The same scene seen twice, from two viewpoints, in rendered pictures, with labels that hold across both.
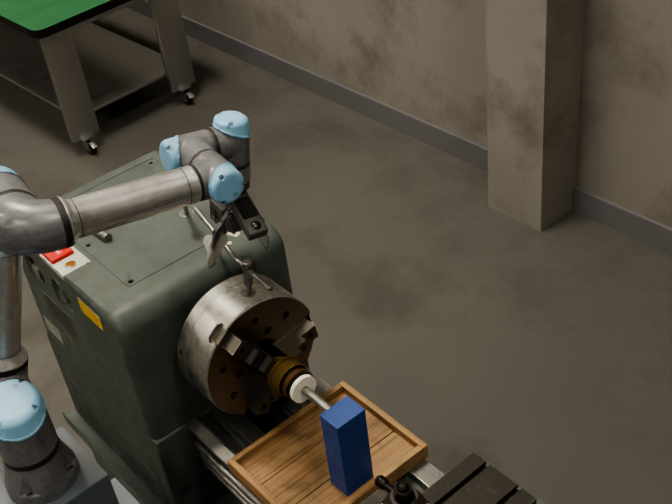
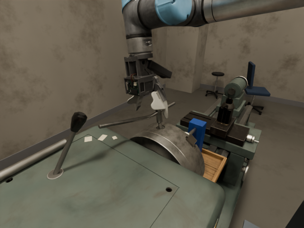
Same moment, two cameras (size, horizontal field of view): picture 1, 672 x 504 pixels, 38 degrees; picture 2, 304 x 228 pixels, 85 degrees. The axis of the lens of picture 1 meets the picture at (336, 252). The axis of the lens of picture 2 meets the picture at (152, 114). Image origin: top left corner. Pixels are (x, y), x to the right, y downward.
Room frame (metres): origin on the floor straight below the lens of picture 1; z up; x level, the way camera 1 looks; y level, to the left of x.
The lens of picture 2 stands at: (1.92, 0.71, 1.57)
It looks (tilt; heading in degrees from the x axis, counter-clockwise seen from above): 28 degrees down; 253
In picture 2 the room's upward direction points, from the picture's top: straight up
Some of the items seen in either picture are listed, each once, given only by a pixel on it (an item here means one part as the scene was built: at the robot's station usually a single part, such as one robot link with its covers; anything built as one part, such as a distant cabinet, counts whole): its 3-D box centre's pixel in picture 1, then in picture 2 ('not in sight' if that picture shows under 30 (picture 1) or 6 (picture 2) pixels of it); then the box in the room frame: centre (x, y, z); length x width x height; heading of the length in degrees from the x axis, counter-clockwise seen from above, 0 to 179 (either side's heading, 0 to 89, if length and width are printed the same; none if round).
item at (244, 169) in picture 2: not in sight; (240, 159); (1.06, 0.04, 0.73); 0.27 x 0.12 x 0.27; 36
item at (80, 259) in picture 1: (66, 265); not in sight; (1.94, 0.66, 1.23); 0.13 x 0.08 x 0.06; 36
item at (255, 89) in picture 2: not in sight; (255, 88); (-1.01, -1.74, 0.47); 0.55 x 0.52 x 0.94; 126
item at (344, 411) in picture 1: (347, 446); (195, 138); (1.45, 0.03, 1.00); 0.08 x 0.06 x 0.23; 126
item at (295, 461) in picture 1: (327, 458); (186, 161); (1.52, 0.08, 0.88); 0.36 x 0.30 x 0.04; 126
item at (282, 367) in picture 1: (288, 377); not in sight; (1.61, 0.15, 1.08); 0.09 x 0.09 x 0.09; 36
